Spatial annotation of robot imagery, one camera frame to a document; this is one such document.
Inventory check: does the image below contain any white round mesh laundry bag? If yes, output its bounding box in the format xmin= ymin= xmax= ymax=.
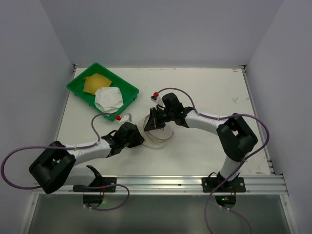
xmin=139 ymin=115 xmax=174 ymax=150

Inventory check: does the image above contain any white bra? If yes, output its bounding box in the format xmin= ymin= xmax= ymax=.
xmin=94 ymin=87 xmax=124 ymax=113

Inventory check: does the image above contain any yellow bra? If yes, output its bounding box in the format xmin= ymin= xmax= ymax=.
xmin=83 ymin=74 xmax=112 ymax=95

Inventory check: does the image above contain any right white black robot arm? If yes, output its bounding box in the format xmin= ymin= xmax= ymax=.
xmin=143 ymin=93 xmax=258 ymax=181

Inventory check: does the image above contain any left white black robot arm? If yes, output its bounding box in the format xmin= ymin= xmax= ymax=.
xmin=29 ymin=122 xmax=144 ymax=194

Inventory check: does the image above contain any green plastic tray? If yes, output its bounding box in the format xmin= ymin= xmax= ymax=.
xmin=67 ymin=63 xmax=139 ymax=121

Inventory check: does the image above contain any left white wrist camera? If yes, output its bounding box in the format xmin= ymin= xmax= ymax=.
xmin=120 ymin=113 xmax=132 ymax=122

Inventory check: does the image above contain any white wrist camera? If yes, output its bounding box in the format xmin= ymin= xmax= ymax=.
xmin=151 ymin=92 xmax=165 ymax=110
xmin=120 ymin=113 xmax=132 ymax=122

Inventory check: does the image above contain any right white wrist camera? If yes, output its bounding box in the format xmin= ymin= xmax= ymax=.
xmin=151 ymin=92 xmax=165 ymax=110

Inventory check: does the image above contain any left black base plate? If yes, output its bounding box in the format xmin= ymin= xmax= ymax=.
xmin=73 ymin=165 xmax=117 ymax=193

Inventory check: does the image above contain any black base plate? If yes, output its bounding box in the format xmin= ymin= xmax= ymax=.
xmin=201 ymin=172 xmax=246 ymax=193
xmin=73 ymin=165 xmax=117 ymax=193

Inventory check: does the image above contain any right aluminium table edge rail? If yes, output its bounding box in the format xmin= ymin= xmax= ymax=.
xmin=238 ymin=65 xmax=283 ymax=176

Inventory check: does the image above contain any aluminium table edge rail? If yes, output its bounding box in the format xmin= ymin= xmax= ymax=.
xmin=238 ymin=65 xmax=283 ymax=176
xmin=73 ymin=64 xmax=79 ymax=74

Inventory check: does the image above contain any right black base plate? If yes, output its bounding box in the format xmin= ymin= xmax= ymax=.
xmin=201 ymin=172 xmax=246 ymax=193

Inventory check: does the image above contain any front aluminium mounting rail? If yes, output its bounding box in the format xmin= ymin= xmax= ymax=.
xmin=31 ymin=174 xmax=290 ymax=195

